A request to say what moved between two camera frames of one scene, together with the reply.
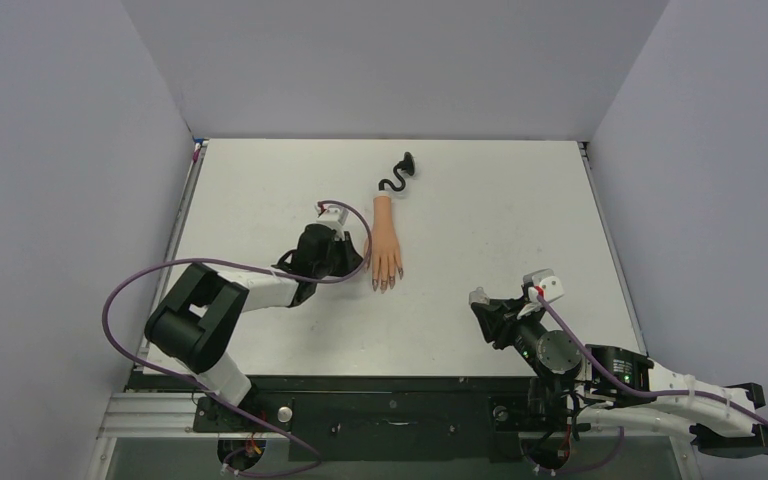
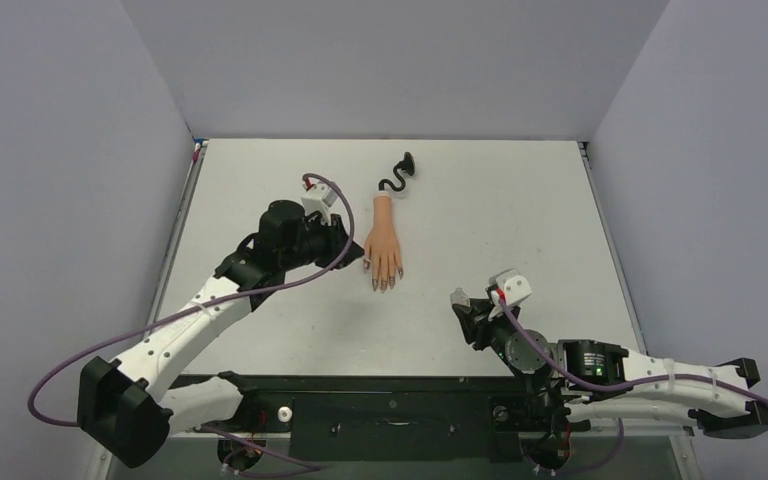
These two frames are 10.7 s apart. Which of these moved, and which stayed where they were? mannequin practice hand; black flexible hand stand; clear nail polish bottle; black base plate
Moved: clear nail polish bottle
Stayed: black flexible hand stand; black base plate; mannequin practice hand
